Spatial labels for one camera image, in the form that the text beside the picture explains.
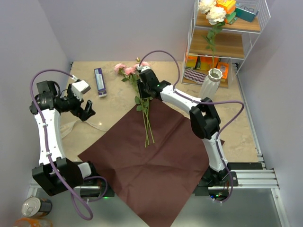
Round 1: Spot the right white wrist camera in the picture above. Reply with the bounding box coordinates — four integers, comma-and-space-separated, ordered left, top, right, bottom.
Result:
136, 65, 150, 72

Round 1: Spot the silver top tin can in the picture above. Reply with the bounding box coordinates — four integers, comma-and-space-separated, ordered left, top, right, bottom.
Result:
21, 197, 53, 218

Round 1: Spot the orange box shelf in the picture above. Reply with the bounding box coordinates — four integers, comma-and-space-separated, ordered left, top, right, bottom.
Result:
186, 55, 219, 71
216, 0, 236, 14

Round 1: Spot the aluminium rail frame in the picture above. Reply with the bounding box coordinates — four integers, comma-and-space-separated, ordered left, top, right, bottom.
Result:
28, 151, 291, 227

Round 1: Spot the teal box top shelf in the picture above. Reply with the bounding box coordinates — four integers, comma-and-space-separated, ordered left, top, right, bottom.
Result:
235, 3, 258, 22

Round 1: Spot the white ribbed vase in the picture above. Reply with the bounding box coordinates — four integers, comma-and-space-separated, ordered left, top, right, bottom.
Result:
198, 68, 223, 100

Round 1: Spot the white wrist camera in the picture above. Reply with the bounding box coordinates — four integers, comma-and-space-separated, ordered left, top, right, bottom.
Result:
71, 80, 91, 101
136, 65, 150, 72

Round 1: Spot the green sponge stack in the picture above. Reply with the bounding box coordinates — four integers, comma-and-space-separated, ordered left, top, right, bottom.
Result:
224, 11, 237, 25

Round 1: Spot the red wrapping paper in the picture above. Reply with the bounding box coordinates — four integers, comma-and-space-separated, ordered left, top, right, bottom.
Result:
79, 100, 209, 227

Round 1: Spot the pink rose bouquet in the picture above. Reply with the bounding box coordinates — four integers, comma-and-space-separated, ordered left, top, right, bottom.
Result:
114, 57, 155, 147

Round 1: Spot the white wire shelf rack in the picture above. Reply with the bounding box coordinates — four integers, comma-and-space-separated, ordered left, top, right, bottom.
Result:
181, 0, 270, 88

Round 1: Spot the orange box top shelf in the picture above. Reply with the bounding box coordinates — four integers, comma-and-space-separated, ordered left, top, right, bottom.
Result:
216, 0, 236, 14

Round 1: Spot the orange box bottom shelf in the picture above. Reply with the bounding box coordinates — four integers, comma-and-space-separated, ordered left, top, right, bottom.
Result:
186, 55, 219, 71

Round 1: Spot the purple wavy pattern cloth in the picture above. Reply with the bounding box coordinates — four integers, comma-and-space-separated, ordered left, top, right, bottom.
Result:
184, 69, 207, 85

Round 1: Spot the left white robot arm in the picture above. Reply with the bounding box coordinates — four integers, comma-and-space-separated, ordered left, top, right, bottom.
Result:
30, 80, 98, 196

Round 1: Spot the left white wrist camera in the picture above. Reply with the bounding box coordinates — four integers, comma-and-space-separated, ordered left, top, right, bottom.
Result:
71, 80, 91, 101

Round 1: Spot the white rose stem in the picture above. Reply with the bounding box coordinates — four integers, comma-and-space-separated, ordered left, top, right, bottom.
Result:
199, 0, 226, 70

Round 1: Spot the purple toothpaste box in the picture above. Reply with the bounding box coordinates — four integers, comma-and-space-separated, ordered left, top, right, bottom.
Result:
94, 68, 107, 97

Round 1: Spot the beige printed ribbon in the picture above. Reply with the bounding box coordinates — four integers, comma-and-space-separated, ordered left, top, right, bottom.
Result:
60, 120, 108, 139

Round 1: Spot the orange plastic bottle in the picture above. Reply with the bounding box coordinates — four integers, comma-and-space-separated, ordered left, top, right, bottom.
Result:
13, 218, 53, 227

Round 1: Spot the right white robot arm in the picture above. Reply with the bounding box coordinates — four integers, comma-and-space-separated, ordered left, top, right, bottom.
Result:
137, 66, 233, 187

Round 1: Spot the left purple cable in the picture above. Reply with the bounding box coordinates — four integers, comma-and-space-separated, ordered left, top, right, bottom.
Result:
31, 69, 108, 220

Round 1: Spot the small orange packet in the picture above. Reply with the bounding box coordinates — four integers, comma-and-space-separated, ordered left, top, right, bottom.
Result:
217, 62, 229, 79

